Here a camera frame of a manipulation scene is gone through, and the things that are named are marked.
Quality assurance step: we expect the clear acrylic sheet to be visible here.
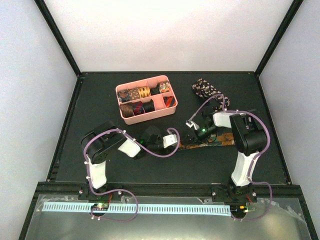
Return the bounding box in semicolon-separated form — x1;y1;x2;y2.
21;195;312;240

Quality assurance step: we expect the light blue slotted strip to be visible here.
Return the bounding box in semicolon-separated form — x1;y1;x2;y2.
41;202;231;217

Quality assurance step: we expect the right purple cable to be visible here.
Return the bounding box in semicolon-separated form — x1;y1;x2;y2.
188;94;273;223

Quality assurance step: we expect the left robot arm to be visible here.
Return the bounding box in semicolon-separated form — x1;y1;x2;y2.
80;121;181;200

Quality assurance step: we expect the black floral tie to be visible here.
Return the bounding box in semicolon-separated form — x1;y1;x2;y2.
191;78;231;112

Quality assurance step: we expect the purple cable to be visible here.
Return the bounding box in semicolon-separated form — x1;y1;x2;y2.
188;94;273;223
82;127;181;222

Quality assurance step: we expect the black aluminium mounting rail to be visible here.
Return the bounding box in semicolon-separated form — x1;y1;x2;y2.
37;183;303;201

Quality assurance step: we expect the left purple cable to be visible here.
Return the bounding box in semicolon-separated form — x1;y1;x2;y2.
82;127;181;222

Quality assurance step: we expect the white red floral rolled tie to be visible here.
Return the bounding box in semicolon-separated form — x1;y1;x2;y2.
157;81;171;93

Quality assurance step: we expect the pink divided organizer box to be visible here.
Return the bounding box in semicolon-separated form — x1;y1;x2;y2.
115;75;178;125

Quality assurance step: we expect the brown paisley rolled tie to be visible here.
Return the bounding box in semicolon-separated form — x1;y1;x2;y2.
128;88;141;101

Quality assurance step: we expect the yellow black rolled tie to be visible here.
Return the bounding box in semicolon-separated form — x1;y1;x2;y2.
138;86;151;98

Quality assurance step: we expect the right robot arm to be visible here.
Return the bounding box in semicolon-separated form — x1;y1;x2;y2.
186;110;271;202

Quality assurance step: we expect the right black frame post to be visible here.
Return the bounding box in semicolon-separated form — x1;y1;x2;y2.
254;0;303;77

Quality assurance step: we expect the red navy rolled tie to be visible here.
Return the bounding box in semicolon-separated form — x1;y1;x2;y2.
132;101;145;116

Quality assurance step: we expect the red striped rolled tie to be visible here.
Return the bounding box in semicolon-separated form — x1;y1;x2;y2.
163;96;177;108

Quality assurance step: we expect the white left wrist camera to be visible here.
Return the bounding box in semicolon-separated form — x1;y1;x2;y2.
162;134;179;149

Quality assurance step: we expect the black frame post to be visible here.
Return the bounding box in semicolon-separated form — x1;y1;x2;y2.
254;0;303;77
34;0;82;77

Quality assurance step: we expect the left black frame post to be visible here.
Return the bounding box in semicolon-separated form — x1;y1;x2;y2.
34;0;82;77

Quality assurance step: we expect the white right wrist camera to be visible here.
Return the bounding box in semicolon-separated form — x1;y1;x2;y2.
185;120;200;130

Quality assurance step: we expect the blue floral rolled tie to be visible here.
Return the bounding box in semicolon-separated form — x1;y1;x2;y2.
117;90;131;103

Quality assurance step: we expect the brown green patterned tie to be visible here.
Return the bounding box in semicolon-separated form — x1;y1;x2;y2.
178;132;235;150

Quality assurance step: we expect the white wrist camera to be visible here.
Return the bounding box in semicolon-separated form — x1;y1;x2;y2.
185;120;200;130
162;134;179;149

